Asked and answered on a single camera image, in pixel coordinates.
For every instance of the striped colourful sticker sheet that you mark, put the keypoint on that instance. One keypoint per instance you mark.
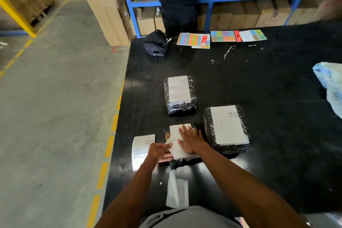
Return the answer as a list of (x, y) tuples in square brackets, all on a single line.
[(192, 39)]

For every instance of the blue and white plastic bag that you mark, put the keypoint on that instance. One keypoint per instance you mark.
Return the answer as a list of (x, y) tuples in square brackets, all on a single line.
[(331, 83)]

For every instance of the checkered colourful sticker sheet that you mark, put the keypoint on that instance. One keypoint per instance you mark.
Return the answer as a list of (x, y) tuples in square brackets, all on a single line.
[(223, 36)]

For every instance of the person's left thumb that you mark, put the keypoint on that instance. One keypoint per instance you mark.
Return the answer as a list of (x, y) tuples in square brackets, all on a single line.
[(167, 145)]

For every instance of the black parcel with brown patch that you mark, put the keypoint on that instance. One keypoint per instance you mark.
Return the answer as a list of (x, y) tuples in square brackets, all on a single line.
[(181, 162)]

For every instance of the row of brown cardboard boxes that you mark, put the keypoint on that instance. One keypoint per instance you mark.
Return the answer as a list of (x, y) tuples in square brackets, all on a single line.
[(240, 15)]

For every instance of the white shipping label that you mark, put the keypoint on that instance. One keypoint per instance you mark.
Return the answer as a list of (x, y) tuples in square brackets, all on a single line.
[(176, 133)]

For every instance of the small black wrapped parcel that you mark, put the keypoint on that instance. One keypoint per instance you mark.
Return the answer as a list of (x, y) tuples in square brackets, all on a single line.
[(180, 94)]

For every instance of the white label backing paper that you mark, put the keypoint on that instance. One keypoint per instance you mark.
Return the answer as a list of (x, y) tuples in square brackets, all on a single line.
[(177, 190)]

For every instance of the white and green sticker sheet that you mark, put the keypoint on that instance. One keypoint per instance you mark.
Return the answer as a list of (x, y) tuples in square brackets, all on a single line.
[(252, 35)]

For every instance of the person's right middle finger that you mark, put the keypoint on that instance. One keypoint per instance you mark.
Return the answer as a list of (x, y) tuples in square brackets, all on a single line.
[(191, 131)]

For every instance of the tall open cardboard box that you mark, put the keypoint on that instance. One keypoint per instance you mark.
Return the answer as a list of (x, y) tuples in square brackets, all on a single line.
[(106, 14)]

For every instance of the white printed label sheet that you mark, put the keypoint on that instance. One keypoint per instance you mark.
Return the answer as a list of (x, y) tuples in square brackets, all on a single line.
[(140, 150)]

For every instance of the person's right thumb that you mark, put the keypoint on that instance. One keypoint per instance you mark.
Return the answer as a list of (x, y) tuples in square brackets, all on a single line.
[(181, 142)]

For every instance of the person's right forearm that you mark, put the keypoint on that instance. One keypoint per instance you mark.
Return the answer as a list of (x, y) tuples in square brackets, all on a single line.
[(245, 190)]

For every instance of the grey shirt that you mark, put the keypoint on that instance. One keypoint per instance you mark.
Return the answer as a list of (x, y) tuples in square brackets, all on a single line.
[(191, 218)]

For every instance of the person's right little finger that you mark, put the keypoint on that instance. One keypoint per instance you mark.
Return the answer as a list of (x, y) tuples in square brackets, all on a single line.
[(200, 134)]

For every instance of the white plastic strip scrap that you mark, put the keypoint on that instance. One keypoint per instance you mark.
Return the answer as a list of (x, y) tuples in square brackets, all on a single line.
[(229, 50)]

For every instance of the person's left hand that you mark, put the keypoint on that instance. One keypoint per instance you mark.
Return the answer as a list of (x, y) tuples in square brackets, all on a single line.
[(156, 150)]

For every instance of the yellow metal guard rail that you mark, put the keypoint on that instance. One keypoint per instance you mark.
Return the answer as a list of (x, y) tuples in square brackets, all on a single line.
[(16, 15)]

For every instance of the person's left forearm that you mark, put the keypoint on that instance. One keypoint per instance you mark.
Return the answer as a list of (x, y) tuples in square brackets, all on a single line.
[(128, 195)]

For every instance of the black cap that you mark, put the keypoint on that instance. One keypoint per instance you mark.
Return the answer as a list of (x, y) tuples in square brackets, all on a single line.
[(156, 42)]

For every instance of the large black wrapped parcel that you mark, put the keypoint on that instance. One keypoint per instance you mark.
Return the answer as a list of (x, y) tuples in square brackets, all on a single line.
[(227, 126)]

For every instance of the person's right hand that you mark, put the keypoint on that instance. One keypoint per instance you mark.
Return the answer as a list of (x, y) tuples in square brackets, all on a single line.
[(193, 143)]

